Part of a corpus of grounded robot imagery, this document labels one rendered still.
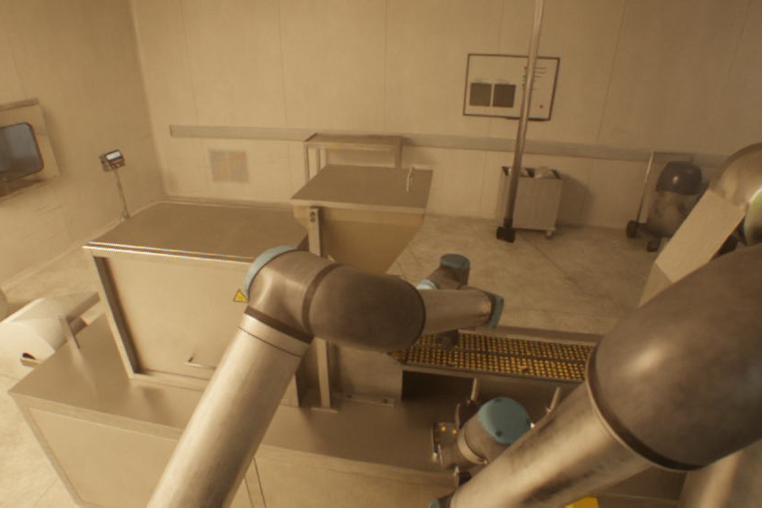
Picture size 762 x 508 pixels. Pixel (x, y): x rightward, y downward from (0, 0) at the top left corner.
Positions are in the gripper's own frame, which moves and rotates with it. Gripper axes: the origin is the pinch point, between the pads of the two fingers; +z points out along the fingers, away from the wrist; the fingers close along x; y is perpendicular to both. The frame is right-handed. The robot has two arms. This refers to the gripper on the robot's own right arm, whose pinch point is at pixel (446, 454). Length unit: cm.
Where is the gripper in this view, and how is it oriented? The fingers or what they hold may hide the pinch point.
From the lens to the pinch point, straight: 117.3
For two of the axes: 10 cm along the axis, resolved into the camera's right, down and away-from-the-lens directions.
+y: 0.8, 7.7, -6.3
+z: -1.7, 6.3, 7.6
